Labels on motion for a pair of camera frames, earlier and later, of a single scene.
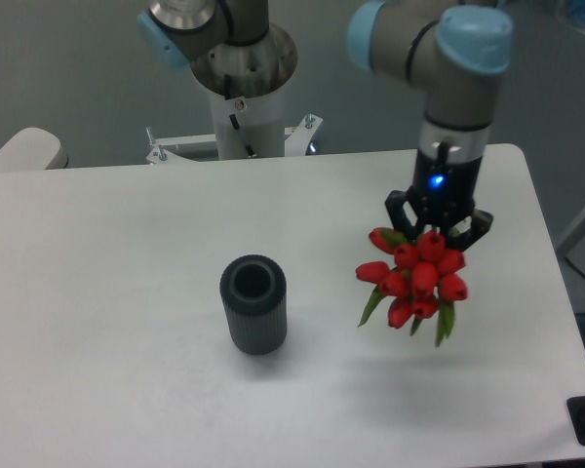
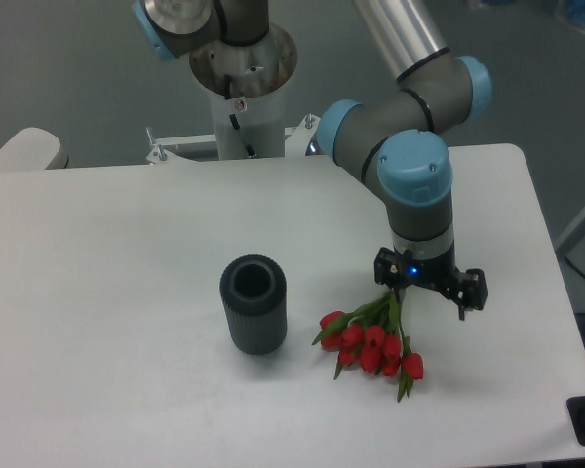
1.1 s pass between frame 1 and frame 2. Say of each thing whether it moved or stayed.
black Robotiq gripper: moved
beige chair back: stayed
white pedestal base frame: stayed
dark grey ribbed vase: stayed
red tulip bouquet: moved
